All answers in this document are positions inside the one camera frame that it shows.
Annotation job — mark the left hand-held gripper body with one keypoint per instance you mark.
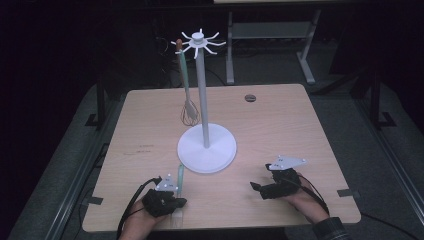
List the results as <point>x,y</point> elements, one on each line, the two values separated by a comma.
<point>160,201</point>

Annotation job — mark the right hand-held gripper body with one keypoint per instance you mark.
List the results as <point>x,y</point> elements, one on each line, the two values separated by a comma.
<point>283,183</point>

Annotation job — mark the white utensil stand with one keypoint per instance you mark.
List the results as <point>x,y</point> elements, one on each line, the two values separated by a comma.
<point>206,153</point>

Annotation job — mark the person's left hand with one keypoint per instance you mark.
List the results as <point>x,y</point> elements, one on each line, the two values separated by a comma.
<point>140,221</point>

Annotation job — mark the person's right hand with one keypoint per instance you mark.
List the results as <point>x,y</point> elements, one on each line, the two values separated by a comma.
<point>305,203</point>

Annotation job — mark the grey tape strip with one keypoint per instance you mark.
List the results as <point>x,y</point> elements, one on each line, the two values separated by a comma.
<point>92,200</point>
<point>348,193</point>

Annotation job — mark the grey table grommet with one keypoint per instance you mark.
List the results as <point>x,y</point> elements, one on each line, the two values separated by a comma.
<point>250,98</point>

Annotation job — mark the black metal stand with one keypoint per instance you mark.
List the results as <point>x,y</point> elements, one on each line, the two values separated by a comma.
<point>101,106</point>
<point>376,100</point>

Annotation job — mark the grey metal desk frame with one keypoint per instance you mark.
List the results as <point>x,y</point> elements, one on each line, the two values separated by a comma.
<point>270,30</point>

